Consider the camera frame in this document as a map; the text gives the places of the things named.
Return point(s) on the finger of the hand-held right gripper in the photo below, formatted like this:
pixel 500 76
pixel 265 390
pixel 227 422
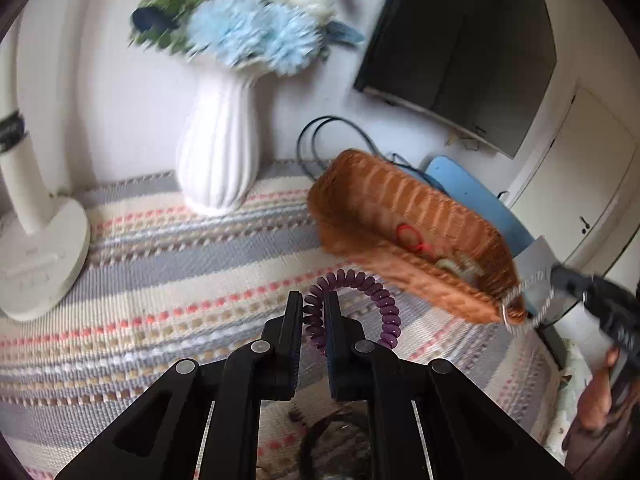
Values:
pixel 567 280

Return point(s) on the black hair hoop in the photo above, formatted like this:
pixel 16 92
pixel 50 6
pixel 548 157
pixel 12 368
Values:
pixel 320 440

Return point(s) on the striped woven table mat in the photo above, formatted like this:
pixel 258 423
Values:
pixel 165 290

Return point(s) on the white lamp base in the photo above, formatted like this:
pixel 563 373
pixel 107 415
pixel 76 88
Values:
pixel 35 240

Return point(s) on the white cabinet door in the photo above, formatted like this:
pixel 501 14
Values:
pixel 580 175

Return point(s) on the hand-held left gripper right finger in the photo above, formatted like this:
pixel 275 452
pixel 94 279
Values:
pixel 334 352

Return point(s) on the brown wicker basket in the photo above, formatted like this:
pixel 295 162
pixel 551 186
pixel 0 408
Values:
pixel 425 280

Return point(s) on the black flat screen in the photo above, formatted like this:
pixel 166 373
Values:
pixel 460 45

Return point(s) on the person's right hand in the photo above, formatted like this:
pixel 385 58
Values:
pixel 597 392

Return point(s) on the dark sleeve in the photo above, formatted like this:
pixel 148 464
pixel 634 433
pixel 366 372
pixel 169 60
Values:
pixel 607 452

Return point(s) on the blue and white flower bouquet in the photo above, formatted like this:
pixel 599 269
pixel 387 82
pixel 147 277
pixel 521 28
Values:
pixel 250 25

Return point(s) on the white ribbed vase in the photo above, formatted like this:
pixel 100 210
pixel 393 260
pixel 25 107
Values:
pixel 220 150

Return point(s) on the pale printed cloth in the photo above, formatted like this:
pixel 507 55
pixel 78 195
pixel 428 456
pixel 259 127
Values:
pixel 565 400

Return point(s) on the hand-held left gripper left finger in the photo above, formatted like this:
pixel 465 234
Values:
pixel 294 352

